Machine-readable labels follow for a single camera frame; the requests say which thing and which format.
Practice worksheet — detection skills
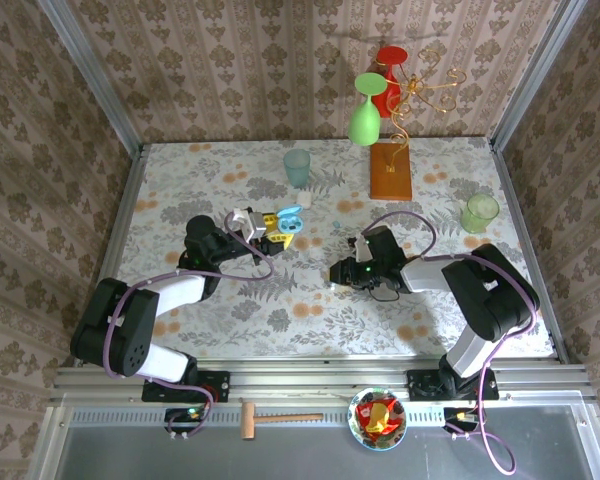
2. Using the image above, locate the patterned bowl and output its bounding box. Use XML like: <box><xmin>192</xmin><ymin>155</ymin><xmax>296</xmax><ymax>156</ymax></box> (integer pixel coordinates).
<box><xmin>347</xmin><ymin>387</ymin><xmax>408</xmax><ymax>452</ymax></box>

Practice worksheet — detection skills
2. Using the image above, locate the aluminium cross rail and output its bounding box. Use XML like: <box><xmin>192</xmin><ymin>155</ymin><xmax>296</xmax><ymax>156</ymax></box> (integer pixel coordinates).
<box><xmin>49</xmin><ymin>357</ymin><xmax>594</xmax><ymax>406</ymax></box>

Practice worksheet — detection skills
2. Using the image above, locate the aluminium side rail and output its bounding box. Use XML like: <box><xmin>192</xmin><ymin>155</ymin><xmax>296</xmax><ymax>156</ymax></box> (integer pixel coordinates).
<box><xmin>72</xmin><ymin>144</ymin><xmax>149</xmax><ymax>369</ymax></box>
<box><xmin>487</xmin><ymin>137</ymin><xmax>569</xmax><ymax>364</ymax></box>

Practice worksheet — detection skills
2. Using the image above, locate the yellow snack packet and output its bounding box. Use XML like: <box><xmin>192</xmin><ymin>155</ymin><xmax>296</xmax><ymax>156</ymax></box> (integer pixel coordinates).
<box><xmin>367</xmin><ymin>402</ymin><xmax>389</xmax><ymax>432</ymax></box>

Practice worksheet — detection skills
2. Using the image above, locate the blue earbud charging case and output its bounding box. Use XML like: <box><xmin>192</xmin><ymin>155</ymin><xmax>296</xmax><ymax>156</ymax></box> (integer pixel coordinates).
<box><xmin>275</xmin><ymin>203</ymin><xmax>307</xmax><ymax>236</ymax></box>

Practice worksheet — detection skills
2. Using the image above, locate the green plastic cup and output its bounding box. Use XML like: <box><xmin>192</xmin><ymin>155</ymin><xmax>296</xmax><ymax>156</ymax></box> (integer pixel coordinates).
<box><xmin>459</xmin><ymin>192</ymin><xmax>501</xmax><ymax>235</ymax></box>

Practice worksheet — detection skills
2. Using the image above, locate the blue plastic tumbler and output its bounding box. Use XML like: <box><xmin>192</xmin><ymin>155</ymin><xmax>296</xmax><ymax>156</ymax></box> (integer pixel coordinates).
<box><xmin>282</xmin><ymin>148</ymin><xmax>312</xmax><ymax>190</ymax></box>

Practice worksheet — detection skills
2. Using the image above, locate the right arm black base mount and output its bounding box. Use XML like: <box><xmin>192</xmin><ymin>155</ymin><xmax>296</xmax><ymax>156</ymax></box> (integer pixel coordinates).
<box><xmin>406</xmin><ymin>368</ymin><xmax>500</xmax><ymax>402</ymax></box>

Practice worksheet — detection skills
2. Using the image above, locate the red snack packet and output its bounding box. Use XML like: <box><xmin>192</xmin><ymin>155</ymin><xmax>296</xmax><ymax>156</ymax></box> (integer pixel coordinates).
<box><xmin>355</xmin><ymin>394</ymin><xmax>401</xmax><ymax>434</ymax></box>

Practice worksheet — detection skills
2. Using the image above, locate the green plastic wine glass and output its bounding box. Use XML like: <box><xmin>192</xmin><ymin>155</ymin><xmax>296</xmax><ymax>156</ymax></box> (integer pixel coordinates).
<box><xmin>347</xmin><ymin>72</ymin><xmax>387</xmax><ymax>147</ymax></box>

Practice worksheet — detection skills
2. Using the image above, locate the thin black cable loop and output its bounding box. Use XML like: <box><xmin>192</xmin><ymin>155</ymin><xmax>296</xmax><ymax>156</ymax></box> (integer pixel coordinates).
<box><xmin>367</xmin><ymin>279</ymin><xmax>404</xmax><ymax>303</ymax></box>

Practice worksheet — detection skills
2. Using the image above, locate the slotted grey cable duct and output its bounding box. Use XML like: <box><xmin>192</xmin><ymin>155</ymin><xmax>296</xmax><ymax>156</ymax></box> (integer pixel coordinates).
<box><xmin>69</xmin><ymin>407</ymin><xmax>446</xmax><ymax>426</ymax></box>

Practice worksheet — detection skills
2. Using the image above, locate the wooden mallet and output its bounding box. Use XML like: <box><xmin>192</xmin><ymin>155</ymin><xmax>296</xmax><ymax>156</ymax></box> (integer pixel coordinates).
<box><xmin>240</xmin><ymin>401</ymin><xmax>325</xmax><ymax>441</ymax></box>

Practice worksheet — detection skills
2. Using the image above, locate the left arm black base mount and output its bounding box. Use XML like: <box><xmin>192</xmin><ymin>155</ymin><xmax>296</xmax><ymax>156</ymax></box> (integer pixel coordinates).
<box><xmin>141</xmin><ymin>369</ymin><xmax>231</xmax><ymax>404</ymax></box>

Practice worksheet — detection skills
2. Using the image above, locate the red plastic wine glass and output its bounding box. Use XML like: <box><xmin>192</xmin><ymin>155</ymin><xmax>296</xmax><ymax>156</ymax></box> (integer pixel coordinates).
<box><xmin>369</xmin><ymin>45</ymin><xmax>410</xmax><ymax>120</ymax></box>

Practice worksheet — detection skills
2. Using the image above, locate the aluminium frame post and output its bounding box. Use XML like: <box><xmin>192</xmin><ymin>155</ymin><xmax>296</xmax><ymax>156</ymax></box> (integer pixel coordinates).
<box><xmin>37</xmin><ymin>0</ymin><xmax>144</xmax><ymax>151</ymax></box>
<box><xmin>489</xmin><ymin>0</ymin><xmax>589</xmax><ymax>151</ymax></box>

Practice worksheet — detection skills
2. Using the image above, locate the gold wire rack wooden base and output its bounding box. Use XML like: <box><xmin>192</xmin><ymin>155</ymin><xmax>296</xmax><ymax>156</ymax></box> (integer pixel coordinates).
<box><xmin>368</xmin><ymin>47</ymin><xmax>469</xmax><ymax>202</ymax></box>

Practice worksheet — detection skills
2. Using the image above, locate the floral tablecloth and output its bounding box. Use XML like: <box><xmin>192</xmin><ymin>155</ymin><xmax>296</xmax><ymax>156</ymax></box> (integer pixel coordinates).
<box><xmin>87</xmin><ymin>137</ymin><xmax>556</xmax><ymax>359</ymax></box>

